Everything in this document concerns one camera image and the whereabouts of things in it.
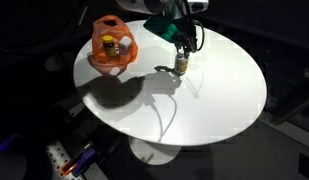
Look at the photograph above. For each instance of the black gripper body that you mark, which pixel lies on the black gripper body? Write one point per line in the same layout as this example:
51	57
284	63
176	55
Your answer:
186	30

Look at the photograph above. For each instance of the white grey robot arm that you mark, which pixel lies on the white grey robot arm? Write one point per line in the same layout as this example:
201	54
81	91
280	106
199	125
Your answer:
140	5

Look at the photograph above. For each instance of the yellow bottle with black cap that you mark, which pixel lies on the yellow bottle with black cap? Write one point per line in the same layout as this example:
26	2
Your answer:
109	46

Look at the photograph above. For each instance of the orange mesh basket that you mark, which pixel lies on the orange mesh basket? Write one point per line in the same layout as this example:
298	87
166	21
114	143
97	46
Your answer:
114	53

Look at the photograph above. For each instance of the blue clamp with orange tip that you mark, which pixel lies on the blue clamp with orange tip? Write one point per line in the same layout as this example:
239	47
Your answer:
79	161

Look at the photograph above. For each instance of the grey rounded object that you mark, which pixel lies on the grey rounded object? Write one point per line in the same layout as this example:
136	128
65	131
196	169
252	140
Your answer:
9	165

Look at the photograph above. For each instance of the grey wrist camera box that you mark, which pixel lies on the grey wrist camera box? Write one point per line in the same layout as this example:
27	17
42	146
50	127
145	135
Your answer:
198	5

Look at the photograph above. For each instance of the white table pedestal base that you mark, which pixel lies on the white table pedestal base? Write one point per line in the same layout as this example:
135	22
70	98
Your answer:
154	151

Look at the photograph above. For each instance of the perforated metal rail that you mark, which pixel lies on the perforated metal rail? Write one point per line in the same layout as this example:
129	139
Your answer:
59	158

